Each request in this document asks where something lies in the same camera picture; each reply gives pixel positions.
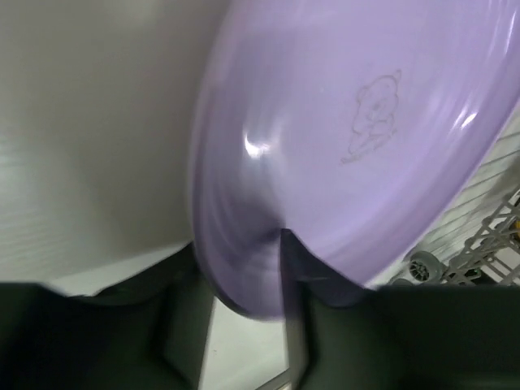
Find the left yellow patterned plate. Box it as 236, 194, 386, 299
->
510, 219, 520, 241

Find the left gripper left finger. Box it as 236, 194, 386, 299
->
1, 245, 213, 389

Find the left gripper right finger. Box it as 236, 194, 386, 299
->
279, 229, 519, 389

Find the grey wire dish rack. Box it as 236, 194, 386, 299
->
389, 137, 520, 288

